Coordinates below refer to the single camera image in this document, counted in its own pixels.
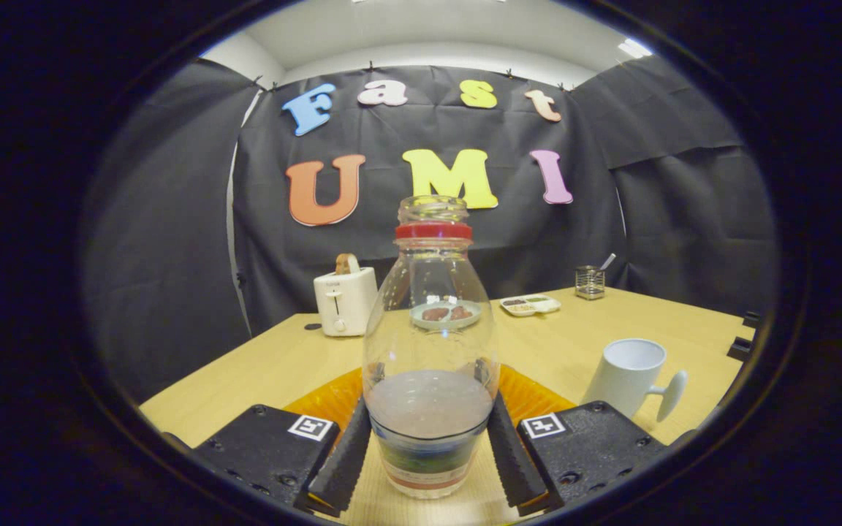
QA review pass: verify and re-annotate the clear juice bottle red ring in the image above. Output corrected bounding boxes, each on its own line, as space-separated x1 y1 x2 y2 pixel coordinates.
361 195 501 500

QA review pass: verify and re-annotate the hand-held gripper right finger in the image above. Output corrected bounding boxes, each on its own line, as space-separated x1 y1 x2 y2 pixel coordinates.
485 363 674 516

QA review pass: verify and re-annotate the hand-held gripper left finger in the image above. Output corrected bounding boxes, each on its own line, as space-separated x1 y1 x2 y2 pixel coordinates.
162 367 372 516

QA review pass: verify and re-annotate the black backdrop cloth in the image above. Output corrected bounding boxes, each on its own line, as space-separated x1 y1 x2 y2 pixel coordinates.
81 55 780 403

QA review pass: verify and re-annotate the white toaster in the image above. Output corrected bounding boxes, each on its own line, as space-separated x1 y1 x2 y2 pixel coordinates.
313 267 379 338

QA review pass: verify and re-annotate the wooden table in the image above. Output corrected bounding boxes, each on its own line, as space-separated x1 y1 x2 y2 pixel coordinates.
137 286 758 526

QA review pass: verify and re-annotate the white divided snack tray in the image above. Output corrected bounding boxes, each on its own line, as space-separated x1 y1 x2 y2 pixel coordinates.
499 294 562 318

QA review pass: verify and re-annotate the pale green plate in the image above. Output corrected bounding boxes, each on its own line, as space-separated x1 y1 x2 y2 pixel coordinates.
411 300 482 330

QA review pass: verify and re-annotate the white cup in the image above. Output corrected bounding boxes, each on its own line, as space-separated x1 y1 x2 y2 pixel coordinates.
582 338 688 423

